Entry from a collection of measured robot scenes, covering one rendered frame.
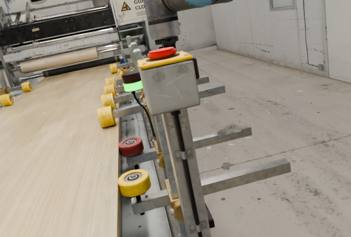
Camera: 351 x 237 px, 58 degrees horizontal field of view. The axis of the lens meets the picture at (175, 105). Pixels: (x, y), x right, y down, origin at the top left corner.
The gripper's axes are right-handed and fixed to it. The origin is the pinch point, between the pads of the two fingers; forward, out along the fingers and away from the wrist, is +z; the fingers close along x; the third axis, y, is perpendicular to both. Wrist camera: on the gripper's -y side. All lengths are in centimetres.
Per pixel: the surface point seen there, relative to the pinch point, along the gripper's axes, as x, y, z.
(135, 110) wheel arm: -14.3, -24.4, 7.0
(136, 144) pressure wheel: -15.9, 2.6, 10.8
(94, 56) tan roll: -46, -252, 0
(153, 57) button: -9, 56, -21
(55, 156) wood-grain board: -43.3, -5.5, 11.4
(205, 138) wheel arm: 6.8, 0.2, 15.1
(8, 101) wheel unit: -96, -124, 8
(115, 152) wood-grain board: -22.9, 3.3, 11.2
